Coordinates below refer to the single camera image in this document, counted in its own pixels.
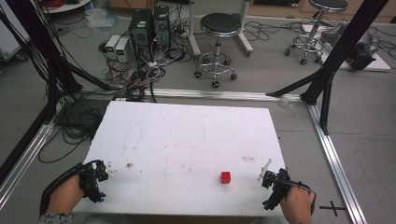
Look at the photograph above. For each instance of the grey device on white board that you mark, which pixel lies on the grey device on white board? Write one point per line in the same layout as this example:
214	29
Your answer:
358	46

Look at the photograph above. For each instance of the black computer tower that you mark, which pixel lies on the black computer tower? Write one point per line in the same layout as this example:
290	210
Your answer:
161	26
141	29

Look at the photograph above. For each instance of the grey patterned sleeve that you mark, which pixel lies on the grey patterned sleeve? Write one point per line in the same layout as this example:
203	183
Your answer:
56	218

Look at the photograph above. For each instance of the white power strip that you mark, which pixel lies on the white power strip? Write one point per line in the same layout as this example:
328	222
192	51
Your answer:
152	64

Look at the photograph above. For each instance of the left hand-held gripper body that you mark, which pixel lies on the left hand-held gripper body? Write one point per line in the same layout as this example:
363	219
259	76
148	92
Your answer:
91	182

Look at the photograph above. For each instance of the red cube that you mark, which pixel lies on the red cube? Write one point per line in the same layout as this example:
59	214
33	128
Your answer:
225	177

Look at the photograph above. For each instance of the white power supply box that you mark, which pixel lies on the white power supply box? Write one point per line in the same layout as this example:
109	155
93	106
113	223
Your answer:
112	44
122	49

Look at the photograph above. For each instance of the black frame strut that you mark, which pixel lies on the black frame strut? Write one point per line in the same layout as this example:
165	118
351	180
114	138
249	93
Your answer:
34	43
348	43

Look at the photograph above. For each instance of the person's right hand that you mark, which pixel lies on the person's right hand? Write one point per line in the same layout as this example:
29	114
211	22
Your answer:
298	203

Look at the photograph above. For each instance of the clear plastic bag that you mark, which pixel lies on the clear plastic bag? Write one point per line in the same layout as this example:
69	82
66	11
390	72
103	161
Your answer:
99	17

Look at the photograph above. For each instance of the black frame post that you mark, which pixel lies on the black frame post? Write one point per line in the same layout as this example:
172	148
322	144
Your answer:
326	105

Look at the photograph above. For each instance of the person's left hand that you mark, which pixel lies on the person's left hand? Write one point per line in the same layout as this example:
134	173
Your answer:
65	196

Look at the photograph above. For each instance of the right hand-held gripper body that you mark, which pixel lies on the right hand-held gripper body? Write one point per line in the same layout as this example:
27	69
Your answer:
278	185

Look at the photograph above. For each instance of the round white table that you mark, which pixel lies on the round white table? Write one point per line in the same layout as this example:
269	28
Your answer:
65	5

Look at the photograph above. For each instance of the black round stool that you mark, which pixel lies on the black round stool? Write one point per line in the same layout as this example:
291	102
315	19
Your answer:
220	24
327	4

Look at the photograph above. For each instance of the aluminium frame rail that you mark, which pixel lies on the aluminium frame rail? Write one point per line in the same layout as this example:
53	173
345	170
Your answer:
333	161
23	165
218	94

